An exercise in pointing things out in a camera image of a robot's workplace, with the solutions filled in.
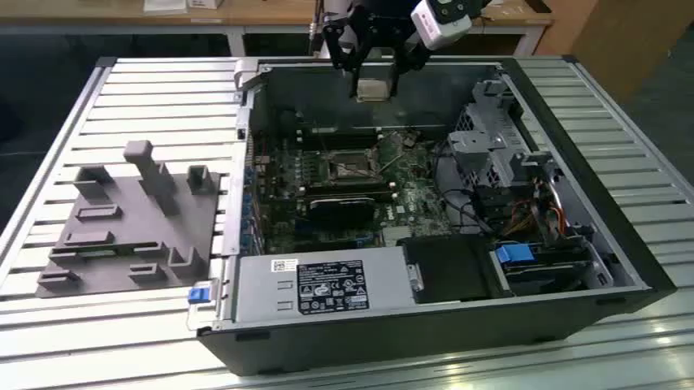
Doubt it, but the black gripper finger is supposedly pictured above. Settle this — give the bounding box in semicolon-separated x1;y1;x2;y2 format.
322;22;370;98
389;34;431;98

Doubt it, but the silver CPU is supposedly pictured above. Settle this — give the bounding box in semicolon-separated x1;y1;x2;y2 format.
354;76;392;103

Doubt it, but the metal socket cover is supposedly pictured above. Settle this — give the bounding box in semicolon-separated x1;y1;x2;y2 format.
322;125;378;155

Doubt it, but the CPU socket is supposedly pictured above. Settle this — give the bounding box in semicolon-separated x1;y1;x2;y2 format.
321;149;378;184

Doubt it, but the black RAM slot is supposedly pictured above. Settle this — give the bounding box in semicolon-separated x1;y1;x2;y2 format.
306;183;392;193
309;190;395;201

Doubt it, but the wooden desk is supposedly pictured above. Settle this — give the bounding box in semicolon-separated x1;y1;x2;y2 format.
0;0;555;58

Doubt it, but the grey metal drive cage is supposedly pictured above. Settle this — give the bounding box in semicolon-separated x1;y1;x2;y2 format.
444;80;557;189

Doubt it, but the green motherboard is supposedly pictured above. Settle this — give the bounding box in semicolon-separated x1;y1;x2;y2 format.
245;129;455;255

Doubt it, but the wooden cabinet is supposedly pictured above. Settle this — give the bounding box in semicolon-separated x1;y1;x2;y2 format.
567;0;694;105

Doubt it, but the black graphics card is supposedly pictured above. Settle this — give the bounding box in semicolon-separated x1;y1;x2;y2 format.
302;197;378;229

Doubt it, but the silver chipset heatsink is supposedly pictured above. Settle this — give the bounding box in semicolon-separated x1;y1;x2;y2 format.
381;227;413;245

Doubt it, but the hard disk in blue carrier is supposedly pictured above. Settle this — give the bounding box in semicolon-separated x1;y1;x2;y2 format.
489;241;616;297

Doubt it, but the black drive bay box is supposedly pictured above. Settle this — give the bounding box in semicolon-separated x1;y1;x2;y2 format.
396;235;508;305

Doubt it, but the grey parts rack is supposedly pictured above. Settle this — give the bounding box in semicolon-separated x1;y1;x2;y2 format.
31;140;228;301

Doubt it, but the grey power supply unit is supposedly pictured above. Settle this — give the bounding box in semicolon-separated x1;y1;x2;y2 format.
229;253;419;326

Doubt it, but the black open PC case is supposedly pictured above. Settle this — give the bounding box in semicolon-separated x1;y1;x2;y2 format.
193;54;679;377

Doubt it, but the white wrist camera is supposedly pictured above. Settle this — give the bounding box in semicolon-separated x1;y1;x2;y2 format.
409;0;472;50

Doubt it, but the orange wire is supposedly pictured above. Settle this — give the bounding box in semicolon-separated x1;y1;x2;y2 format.
545;205;569;239

